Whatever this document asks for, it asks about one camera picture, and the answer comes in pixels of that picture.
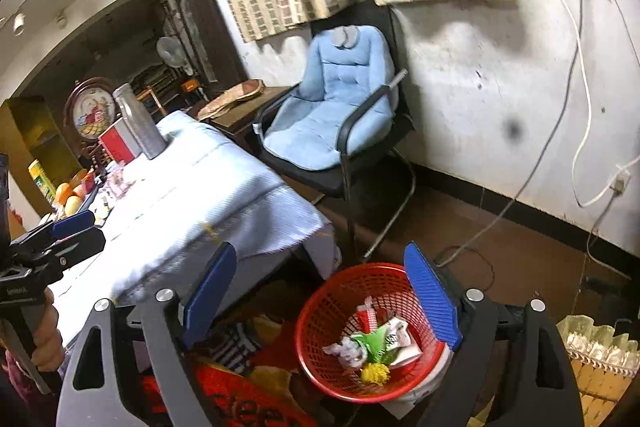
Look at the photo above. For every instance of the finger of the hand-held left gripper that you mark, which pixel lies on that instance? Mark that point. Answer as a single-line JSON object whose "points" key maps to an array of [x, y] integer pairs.
{"points": [[75, 224], [80, 247]]}

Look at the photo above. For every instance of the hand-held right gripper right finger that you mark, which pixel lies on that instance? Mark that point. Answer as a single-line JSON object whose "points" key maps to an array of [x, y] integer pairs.
{"points": [[430, 292]]}

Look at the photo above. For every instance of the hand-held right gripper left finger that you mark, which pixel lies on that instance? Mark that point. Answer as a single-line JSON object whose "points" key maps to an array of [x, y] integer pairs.
{"points": [[210, 294]]}

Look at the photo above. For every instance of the clear wrapper with red print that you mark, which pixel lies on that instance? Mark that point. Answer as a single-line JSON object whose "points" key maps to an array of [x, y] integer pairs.
{"points": [[117, 182]]}

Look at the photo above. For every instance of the red snack bag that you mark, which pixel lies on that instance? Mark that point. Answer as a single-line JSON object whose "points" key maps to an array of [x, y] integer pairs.
{"points": [[367, 317]]}

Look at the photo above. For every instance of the green tissue packet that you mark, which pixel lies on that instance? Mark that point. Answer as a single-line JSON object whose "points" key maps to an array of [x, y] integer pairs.
{"points": [[380, 339]]}

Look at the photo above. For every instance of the crushed white paper cup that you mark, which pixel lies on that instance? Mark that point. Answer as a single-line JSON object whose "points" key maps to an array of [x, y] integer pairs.
{"points": [[405, 358]]}

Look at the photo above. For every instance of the yellow spiky plastic piece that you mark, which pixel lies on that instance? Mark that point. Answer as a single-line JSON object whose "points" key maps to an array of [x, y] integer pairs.
{"points": [[375, 374]]}

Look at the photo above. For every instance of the white tissue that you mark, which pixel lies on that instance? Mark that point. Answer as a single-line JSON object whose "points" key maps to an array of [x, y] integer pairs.
{"points": [[345, 352]]}

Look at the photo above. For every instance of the red plastic basket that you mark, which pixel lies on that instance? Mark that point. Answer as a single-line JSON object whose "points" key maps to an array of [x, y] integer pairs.
{"points": [[325, 302]]}

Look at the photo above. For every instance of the person's left hand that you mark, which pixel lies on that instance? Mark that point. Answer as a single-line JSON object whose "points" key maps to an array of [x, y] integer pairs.
{"points": [[47, 332]]}

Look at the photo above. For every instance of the yellow apple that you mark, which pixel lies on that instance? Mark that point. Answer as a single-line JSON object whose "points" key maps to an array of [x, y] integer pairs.
{"points": [[73, 205]]}

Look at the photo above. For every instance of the blue rimmed oval plate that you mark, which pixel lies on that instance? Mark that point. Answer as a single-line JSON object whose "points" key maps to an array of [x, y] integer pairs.
{"points": [[91, 201]]}

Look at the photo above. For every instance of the orange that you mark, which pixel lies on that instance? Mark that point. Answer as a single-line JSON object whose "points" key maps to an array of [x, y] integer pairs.
{"points": [[64, 193]]}

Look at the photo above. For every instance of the yellow spray can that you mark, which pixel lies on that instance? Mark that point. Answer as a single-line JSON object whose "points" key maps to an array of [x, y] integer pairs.
{"points": [[42, 182]]}

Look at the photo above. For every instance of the blue white striped cloth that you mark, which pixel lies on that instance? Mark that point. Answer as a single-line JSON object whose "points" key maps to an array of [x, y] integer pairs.
{"points": [[237, 347]]}

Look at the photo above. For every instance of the red box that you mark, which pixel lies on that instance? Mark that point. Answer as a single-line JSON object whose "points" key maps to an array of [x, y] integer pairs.
{"points": [[117, 144]]}

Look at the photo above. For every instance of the red printed bag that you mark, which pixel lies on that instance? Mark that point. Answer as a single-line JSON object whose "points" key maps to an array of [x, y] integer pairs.
{"points": [[235, 399]]}

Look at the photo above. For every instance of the round framed embroidery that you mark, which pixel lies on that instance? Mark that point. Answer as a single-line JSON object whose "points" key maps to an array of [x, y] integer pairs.
{"points": [[87, 112]]}

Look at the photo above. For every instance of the steel bottle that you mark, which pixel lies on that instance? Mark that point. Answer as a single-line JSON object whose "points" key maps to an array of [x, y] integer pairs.
{"points": [[140, 122]]}

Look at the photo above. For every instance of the black chair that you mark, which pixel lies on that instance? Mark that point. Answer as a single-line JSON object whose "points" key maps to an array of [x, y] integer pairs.
{"points": [[345, 179]]}

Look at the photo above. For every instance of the wooden side table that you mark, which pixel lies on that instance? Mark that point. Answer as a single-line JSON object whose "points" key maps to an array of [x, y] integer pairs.
{"points": [[245, 117]]}

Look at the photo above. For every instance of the yellow fringed cover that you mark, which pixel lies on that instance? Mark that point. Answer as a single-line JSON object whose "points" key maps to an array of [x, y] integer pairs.
{"points": [[600, 377]]}

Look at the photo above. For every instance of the tan patterned cushion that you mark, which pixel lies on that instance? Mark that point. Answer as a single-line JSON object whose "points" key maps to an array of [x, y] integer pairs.
{"points": [[230, 99]]}

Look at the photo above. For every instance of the white standing fan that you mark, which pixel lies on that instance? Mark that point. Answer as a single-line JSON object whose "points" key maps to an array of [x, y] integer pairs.
{"points": [[169, 49]]}

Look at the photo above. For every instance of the white ceiling spot lamp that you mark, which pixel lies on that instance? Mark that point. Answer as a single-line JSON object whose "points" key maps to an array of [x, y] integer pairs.
{"points": [[19, 23]]}

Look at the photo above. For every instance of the blue chair cushion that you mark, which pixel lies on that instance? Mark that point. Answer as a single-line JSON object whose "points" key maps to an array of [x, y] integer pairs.
{"points": [[330, 107]]}

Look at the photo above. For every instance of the white plug adapter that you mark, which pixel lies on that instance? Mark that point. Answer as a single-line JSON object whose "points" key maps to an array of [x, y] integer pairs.
{"points": [[621, 182]]}

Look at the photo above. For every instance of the dark wooden framed panel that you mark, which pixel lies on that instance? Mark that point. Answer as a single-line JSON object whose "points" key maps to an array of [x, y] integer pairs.
{"points": [[200, 22]]}

